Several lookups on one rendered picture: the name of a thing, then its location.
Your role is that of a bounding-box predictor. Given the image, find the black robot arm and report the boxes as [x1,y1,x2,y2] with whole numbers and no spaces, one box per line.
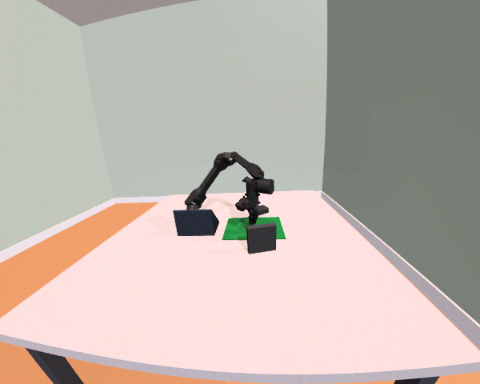
[184,151,274,212]

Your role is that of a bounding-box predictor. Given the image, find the green circuit board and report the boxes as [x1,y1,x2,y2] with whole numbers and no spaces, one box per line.
[222,217,286,240]

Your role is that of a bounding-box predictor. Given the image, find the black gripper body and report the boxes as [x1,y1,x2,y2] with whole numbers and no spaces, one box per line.
[245,192,269,215]

